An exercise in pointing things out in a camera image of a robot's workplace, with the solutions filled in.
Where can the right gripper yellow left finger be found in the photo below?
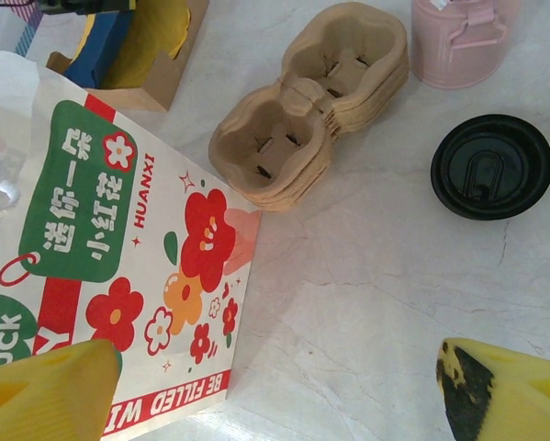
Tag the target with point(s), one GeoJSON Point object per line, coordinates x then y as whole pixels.
{"type": "Point", "coordinates": [40, 399]}

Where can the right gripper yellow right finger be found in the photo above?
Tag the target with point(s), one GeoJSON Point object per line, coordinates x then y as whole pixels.
{"type": "Point", "coordinates": [522, 404]}

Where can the blue napkin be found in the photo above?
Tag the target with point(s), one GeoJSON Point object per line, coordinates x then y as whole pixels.
{"type": "Point", "coordinates": [104, 50]}

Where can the white flower-print paper bag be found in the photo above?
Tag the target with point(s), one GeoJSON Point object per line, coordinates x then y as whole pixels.
{"type": "Point", "coordinates": [141, 206]}

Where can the yellow napkin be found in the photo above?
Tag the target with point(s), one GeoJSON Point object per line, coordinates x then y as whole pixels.
{"type": "Point", "coordinates": [150, 41]}

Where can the cardboard napkin box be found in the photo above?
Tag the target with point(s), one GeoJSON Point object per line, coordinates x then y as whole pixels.
{"type": "Point", "coordinates": [164, 87]}

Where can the black plastic cup lid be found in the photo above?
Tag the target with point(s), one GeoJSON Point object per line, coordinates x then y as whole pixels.
{"type": "Point", "coordinates": [492, 167]}

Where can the pink metal bucket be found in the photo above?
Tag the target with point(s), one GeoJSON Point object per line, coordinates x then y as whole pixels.
{"type": "Point", "coordinates": [453, 46]}

